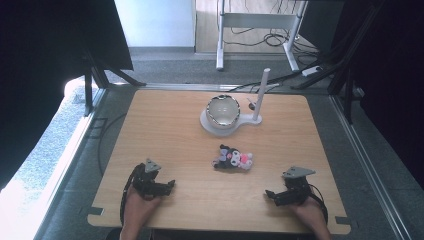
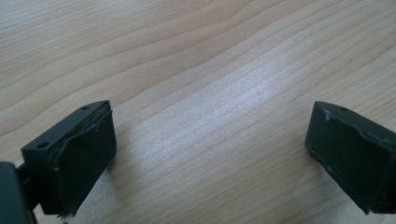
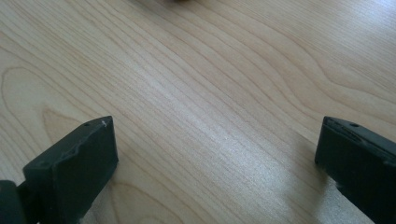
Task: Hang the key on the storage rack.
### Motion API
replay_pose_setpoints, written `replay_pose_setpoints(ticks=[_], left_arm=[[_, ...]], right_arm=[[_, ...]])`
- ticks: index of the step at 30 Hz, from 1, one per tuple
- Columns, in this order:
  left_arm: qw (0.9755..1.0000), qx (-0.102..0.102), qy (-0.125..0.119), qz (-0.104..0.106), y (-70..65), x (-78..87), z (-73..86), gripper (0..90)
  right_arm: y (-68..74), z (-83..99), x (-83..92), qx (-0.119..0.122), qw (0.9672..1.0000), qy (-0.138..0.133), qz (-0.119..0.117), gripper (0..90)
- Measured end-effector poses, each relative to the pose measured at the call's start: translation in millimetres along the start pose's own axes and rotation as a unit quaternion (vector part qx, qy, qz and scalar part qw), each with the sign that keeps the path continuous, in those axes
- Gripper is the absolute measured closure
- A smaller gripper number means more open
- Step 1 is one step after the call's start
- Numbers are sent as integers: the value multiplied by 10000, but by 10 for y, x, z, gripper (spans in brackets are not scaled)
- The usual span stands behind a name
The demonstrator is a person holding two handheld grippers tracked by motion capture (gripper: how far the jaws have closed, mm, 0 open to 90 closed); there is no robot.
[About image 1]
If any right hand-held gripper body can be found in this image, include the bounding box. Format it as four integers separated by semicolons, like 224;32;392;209
281;165;317;206

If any white power strip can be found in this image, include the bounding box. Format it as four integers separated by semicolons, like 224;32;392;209
301;65;324;78

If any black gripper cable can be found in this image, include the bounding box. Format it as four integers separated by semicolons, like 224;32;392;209
307;183;330;225
119;162;147;227

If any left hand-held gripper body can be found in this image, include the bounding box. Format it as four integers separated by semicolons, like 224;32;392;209
131;158;165;201

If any black and pink plush toy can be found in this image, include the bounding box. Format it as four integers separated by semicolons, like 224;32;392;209
211;143;254;172

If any person's right hand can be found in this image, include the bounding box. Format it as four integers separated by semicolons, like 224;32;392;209
288;195;327;232

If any aluminium floor rail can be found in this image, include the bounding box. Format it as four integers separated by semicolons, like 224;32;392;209
33;87;109;240
328;94;413;240

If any person's left hand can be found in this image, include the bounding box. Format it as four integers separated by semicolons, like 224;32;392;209
123;185;163;231

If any black power cable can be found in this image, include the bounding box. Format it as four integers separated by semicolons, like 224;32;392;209
226;60;322;94

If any white metal desk frame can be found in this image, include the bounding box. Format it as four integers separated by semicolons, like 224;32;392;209
215;0;308;73

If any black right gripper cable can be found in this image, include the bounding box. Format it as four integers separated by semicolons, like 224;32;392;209
307;183;330;225

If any glossy white bowl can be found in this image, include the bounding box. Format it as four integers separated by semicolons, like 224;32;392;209
205;94;242;130

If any black curtain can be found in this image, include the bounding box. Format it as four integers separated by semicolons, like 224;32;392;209
0;0;135;192
298;0;424;190

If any tangle of black floor cables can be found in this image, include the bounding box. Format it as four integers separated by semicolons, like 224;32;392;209
222;25;322;58

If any thin black floor cable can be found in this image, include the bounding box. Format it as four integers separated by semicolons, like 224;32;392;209
96;112;128;178

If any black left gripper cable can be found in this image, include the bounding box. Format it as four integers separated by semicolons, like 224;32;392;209
119;162;147;227

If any white stand with pole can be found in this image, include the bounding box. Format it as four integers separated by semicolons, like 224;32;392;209
199;67;272;138

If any black metal stand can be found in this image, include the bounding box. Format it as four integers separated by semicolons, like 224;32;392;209
81;49;148;118
290;0;388;126

